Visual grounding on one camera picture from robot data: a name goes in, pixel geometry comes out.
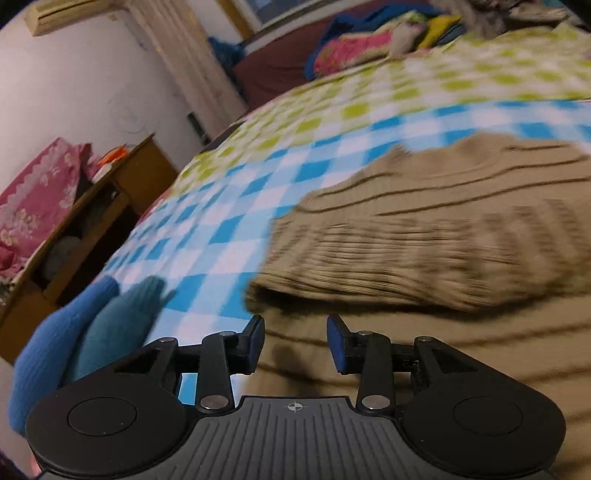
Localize barred window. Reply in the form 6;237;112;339
217;0;398;40

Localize checkered plastic bed cover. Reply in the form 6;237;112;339
99;21;591;402

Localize pink lace-edged floral cloth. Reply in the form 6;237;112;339
0;137;93;296

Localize maroon sofa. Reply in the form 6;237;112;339
231;0;439;109

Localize yellow cloth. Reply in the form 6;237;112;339
418;14;462;49

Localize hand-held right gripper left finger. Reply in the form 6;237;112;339
113;315;265;413

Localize person's left hand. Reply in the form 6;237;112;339
8;275;168;437

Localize tan striped knit sweater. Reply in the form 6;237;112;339
245;131;591;480

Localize pile of colourful bedding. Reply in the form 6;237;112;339
305;2;439;79

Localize pale patterned cloth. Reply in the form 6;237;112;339
388;21;428;58

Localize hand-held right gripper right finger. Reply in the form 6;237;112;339
326;315;480;413

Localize blue floral cloth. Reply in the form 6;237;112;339
208;37;245;75

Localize wooden side cabinet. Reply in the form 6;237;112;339
0;133;178;365

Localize pink floral quilt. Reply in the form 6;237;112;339
314;34;393;77

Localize beige patterned curtain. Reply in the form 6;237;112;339
124;0;247;134

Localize beige air conditioner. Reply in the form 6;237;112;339
25;0;125;37

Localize dark green object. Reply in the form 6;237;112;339
187;111;208;144

